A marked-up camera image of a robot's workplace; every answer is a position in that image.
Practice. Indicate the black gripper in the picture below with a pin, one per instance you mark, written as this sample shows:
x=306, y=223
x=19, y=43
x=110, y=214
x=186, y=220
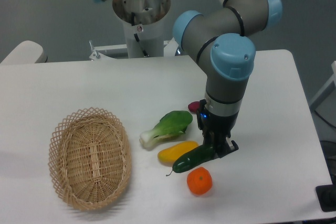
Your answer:
x=216, y=121

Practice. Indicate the green cucumber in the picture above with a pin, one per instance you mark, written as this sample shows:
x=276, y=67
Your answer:
x=193, y=158

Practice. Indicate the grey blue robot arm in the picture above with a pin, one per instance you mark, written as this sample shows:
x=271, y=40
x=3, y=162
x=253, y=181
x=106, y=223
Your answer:
x=218, y=43

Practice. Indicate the oval wicker basket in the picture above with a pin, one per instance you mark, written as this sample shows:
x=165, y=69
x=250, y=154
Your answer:
x=90, y=159

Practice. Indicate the orange tangerine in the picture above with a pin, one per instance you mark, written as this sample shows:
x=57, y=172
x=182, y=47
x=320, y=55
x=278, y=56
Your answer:
x=199, y=181

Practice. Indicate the purple sweet potato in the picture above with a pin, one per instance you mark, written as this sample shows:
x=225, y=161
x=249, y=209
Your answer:
x=194, y=106

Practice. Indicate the green bok choy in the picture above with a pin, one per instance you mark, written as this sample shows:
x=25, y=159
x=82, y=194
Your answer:
x=171, y=125

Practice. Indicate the yellow mango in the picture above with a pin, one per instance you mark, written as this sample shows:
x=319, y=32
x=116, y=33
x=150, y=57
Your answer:
x=171, y=154

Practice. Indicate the black device at table edge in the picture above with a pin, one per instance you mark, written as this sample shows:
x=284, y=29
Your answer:
x=326, y=197

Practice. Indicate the white chair armrest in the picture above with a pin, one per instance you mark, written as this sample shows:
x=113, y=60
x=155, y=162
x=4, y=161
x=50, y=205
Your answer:
x=27, y=52

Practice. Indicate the white furniture frame right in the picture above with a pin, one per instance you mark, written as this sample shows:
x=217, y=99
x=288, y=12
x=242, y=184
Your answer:
x=324, y=91

